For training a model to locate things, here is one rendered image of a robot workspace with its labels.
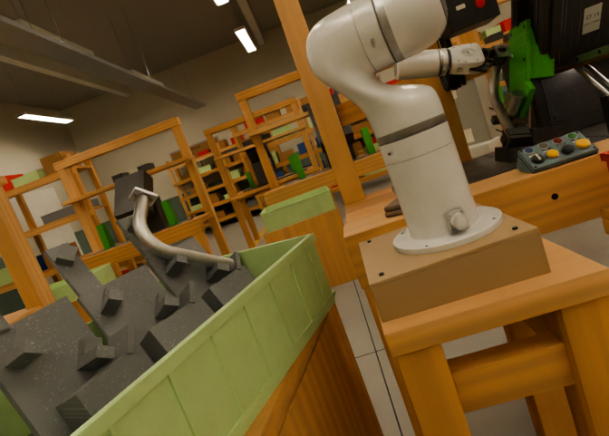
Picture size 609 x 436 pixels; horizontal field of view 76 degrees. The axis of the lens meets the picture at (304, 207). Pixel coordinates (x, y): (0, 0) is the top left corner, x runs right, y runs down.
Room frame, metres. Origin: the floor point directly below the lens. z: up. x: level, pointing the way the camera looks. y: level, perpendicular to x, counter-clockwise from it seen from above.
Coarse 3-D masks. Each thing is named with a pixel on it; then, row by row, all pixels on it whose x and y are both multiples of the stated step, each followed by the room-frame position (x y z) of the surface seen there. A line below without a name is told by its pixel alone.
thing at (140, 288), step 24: (72, 264) 0.76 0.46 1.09; (72, 288) 0.74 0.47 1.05; (96, 288) 0.75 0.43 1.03; (120, 288) 0.78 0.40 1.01; (144, 288) 0.81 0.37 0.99; (96, 312) 0.72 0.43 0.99; (120, 312) 0.74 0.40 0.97; (144, 312) 0.77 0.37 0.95; (192, 312) 0.76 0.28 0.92; (144, 336) 0.73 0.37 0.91; (168, 336) 0.70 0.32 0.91
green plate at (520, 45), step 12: (528, 24) 1.12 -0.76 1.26; (516, 36) 1.18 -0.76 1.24; (528, 36) 1.12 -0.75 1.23; (516, 48) 1.18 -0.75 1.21; (528, 48) 1.12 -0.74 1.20; (516, 60) 1.18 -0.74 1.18; (528, 60) 1.12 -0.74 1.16; (540, 60) 1.13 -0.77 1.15; (552, 60) 1.12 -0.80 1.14; (516, 72) 1.19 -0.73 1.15; (528, 72) 1.12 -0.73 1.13; (540, 72) 1.13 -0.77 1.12; (552, 72) 1.12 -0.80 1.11; (516, 84) 1.19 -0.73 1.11
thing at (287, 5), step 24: (288, 0) 1.57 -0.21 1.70; (288, 24) 1.58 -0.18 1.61; (432, 48) 1.51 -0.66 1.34; (312, 72) 1.57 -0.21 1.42; (312, 96) 1.58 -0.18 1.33; (336, 120) 1.57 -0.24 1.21; (456, 120) 1.51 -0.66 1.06; (336, 144) 1.57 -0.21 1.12; (456, 144) 1.51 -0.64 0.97; (336, 168) 1.58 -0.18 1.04; (360, 192) 1.57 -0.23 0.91
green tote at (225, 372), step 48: (288, 240) 0.90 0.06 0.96; (288, 288) 0.73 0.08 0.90; (96, 336) 0.79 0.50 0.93; (192, 336) 0.50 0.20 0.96; (240, 336) 0.58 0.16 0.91; (288, 336) 0.68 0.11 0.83; (144, 384) 0.42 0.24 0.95; (192, 384) 0.48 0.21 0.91; (240, 384) 0.54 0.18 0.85; (0, 432) 0.61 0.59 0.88; (96, 432) 0.36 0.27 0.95; (144, 432) 0.41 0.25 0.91; (192, 432) 0.45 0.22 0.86; (240, 432) 0.51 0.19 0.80
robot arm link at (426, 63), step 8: (416, 56) 1.25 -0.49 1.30; (424, 56) 1.24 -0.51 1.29; (432, 56) 1.24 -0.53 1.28; (400, 64) 1.25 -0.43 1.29; (408, 64) 1.25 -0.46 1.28; (416, 64) 1.25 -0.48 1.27; (424, 64) 1.24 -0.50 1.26; (432, 64) 1.24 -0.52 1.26; (400, 72) 1.26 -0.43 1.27; (408, 72) 1.26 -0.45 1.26; (416, 72) 1.26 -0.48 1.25; (424, 72) 1.25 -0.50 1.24; (432, 72) 1.25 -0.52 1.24; (400, 80) 1.30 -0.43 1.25
